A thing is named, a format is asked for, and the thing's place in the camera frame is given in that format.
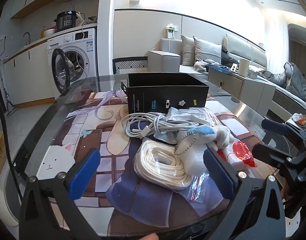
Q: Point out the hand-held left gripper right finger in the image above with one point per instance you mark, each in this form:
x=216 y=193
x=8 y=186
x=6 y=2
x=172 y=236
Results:
x=218 y=173

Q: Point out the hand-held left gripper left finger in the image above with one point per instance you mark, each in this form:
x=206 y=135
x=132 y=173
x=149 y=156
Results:
x=84 y=173

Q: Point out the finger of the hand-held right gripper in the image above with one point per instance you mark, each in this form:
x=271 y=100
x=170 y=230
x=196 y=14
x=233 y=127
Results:
x=270 y=124
x=268 y=152

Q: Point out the red white tissue packet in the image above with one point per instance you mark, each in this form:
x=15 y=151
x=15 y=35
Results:
x=239 y=152

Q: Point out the white bubble wrap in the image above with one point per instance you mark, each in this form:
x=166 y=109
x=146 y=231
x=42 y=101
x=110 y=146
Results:
x=193 y=157

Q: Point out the white printed packet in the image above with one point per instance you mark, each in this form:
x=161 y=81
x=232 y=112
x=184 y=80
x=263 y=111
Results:
x=185 y=116

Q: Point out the black cardboard box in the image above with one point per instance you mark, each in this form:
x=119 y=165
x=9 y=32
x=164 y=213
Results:
x=153 y=95

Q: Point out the person's left hand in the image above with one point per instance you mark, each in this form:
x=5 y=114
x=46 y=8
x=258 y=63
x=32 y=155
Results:
x=148 y=237

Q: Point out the printed desk mat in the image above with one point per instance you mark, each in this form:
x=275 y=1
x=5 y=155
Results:
x=93 y=155

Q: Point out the orange snack packet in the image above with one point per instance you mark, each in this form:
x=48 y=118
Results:
x=303 y=121

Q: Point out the beige side cabinet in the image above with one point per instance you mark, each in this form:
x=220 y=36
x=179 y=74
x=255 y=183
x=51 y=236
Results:
x=238 y=90

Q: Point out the grey down jacket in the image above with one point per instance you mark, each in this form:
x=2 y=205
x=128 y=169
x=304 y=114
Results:
x=295 y=80

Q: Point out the small white box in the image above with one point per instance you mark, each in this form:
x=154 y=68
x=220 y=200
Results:
x=253 y=74

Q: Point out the white cup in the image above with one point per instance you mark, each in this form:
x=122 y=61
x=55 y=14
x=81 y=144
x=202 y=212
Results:
x=243 y=67

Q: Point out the blue tray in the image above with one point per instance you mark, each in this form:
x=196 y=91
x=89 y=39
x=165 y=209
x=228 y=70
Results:
x=220 y=67

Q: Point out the black jacket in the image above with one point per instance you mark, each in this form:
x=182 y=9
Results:
x=228 y=57

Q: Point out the grey furry cloth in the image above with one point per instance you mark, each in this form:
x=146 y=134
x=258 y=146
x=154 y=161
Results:
x=201 y=65

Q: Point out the beige throw pillow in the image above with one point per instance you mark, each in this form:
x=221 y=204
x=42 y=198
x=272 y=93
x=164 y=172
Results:
x=206 y=52
x=187 y=51

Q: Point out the floor mop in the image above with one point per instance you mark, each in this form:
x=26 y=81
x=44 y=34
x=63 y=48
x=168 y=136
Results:
x=11 y=111

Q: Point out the kitchen counter cabinet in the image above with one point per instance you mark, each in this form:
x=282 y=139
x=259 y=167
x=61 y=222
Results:
x=28 y=80

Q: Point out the beige sofa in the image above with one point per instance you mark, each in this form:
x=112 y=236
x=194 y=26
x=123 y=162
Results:
x=165 y=55

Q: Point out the white washing machine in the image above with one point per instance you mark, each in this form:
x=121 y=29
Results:
x=75 y=42

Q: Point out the red white bowls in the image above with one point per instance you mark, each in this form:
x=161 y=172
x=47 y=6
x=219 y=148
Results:
x=49 y=32

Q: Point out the kitchen faucet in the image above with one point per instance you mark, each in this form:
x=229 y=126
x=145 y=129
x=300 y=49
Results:
x=27 y=36

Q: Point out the black pressure cooker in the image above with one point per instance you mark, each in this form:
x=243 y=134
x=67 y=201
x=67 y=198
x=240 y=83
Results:
x=66 y=21

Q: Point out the wall outlet shelf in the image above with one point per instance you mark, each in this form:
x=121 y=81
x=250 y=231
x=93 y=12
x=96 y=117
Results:
x=171 y=31

